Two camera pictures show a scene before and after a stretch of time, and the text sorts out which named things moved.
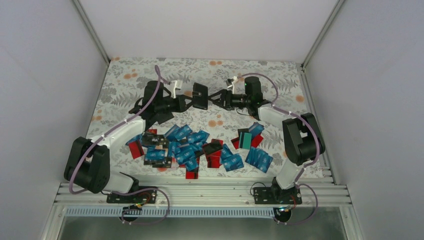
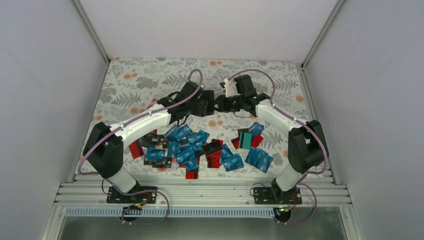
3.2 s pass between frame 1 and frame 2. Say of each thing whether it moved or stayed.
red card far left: stayed
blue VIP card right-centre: stayed
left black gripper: moved
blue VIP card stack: stayed
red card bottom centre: stayed
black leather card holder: moved
